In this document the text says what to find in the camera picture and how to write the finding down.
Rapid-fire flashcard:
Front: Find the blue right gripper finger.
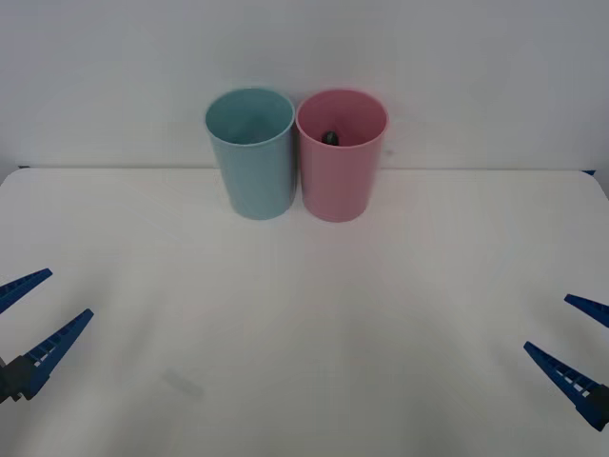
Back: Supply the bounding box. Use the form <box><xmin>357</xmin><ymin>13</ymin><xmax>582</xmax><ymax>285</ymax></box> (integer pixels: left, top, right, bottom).
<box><xmin>563</xmin><ymin>293</ymin><xmax>609</xmax><ymax>328</ymax></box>
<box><xmin>522</xmin><ymin>340</ymin><xmax>609</xmax><ymax>433</ymax></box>

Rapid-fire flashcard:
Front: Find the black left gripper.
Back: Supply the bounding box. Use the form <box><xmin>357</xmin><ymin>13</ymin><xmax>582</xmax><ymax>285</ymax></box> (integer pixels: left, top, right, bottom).
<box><xmin>0</xmin><ymin>268</ymin><xmax>95</xmax><ymax>406</ymax></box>

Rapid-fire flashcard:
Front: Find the pale blue plastic bin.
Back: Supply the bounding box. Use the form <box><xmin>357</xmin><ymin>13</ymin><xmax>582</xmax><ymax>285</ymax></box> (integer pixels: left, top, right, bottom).
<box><xmin>204</xmin><ymin>87</ymin><xmax>295</xmax><ymax>221</ymax></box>

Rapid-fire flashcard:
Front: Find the pink plastic bin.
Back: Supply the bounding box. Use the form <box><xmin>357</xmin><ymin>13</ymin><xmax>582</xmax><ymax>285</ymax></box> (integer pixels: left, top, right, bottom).
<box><xmin>294</xmin><ymin>88</ymin><xmax>390</xmax><ymax>224</ymax></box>

